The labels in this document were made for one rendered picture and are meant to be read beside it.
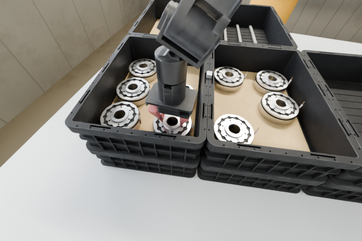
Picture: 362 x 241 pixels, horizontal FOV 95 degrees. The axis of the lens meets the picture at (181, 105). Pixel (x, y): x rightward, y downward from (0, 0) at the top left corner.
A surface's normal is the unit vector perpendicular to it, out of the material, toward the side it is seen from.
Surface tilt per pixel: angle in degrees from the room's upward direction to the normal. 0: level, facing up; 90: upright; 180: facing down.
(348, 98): 0
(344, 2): 90
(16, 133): 0
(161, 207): 0
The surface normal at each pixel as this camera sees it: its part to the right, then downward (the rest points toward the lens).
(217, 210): 0.02, -0.65
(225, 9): -0.01, 0.37
